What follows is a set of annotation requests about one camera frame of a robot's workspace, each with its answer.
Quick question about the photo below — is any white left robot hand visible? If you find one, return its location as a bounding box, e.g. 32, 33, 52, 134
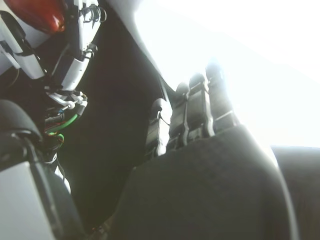
0, 57, 301, 240

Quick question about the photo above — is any dark red toy apple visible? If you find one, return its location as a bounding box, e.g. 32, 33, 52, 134
7, 0, 67, 33

